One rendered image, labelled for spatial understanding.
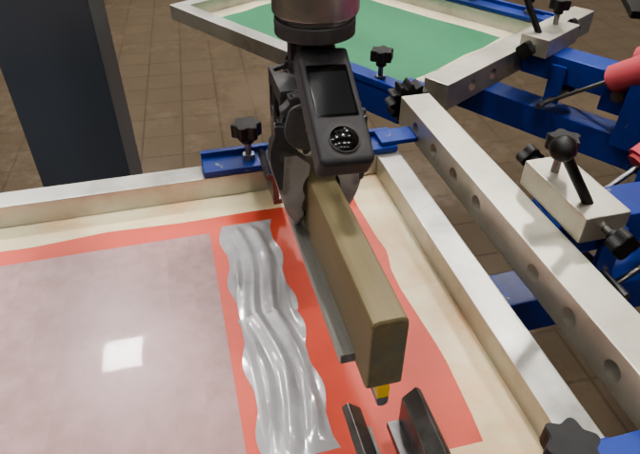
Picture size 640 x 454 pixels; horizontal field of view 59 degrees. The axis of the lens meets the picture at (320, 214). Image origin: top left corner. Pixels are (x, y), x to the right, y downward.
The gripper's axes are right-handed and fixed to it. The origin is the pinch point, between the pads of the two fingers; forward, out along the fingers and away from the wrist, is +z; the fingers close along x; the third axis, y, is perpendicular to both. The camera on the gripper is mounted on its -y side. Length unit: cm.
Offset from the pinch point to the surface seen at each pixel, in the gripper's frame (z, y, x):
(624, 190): 4.8, 1.1, -40.0
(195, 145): 110, 209, 10
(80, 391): 13.5, -5.8, 26.7
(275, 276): 13.0, 5.4, 4.3
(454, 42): 14, 75, -53
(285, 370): 12.6, -9.1, 6.1
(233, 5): 14, 116, -5
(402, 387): 13.4, -13.7, -5.2
